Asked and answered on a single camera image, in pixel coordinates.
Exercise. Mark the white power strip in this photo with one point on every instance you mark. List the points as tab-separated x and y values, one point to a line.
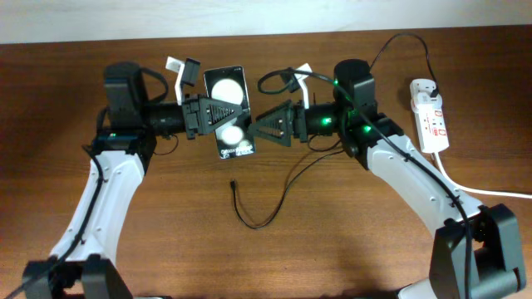
431	130

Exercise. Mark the black Galaxy smartphone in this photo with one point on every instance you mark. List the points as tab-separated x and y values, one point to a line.
229	84

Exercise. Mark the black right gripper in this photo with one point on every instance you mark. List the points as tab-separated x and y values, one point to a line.
293	123

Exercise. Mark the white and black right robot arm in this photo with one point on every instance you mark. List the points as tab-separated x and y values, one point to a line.
477	251

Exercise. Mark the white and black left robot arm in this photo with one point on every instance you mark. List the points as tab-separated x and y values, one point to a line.
125	141

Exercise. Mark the white USB charger plug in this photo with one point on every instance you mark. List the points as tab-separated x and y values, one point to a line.
424	95

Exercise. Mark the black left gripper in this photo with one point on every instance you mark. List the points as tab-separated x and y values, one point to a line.
194	123

